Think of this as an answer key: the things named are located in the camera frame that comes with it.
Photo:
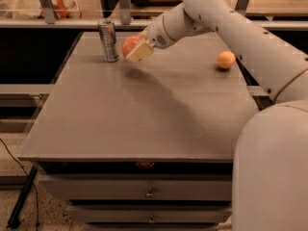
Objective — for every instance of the red apple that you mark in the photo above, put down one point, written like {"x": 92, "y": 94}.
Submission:
{"x": 129, "y": 44}

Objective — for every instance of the grey drawer cabinet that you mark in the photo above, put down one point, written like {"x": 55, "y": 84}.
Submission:
{"x": 176, "y": 109}

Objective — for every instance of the orange fruit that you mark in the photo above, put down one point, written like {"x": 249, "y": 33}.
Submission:
{"x": 226, "y": 60}

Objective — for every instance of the drawer knob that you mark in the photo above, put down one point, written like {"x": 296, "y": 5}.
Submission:
{"x": 151, "y": 219}
{"x": 149, "y": 193}

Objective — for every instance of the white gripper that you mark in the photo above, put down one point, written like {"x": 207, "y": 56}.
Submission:
{"x": 156, "y": 34}

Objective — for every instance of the top drawer knob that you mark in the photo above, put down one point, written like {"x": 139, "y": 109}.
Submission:
{"x": 149, "y": 193}

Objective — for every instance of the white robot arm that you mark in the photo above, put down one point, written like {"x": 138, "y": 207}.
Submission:
{"x": 270, "y": 169}

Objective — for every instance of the silver blue redbull can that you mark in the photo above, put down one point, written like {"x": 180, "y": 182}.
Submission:
{"x": 107, "y": 33}

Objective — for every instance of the lower drawer knob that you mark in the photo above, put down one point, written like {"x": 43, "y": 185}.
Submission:
{"x": 151, "y": 219}

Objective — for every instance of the red item in drawer gap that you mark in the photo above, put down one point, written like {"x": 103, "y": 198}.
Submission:
{"x": 144, "y": 164}

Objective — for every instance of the orange white plastic bag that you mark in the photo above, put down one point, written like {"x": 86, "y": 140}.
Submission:
{"x": 62, "y": 8}

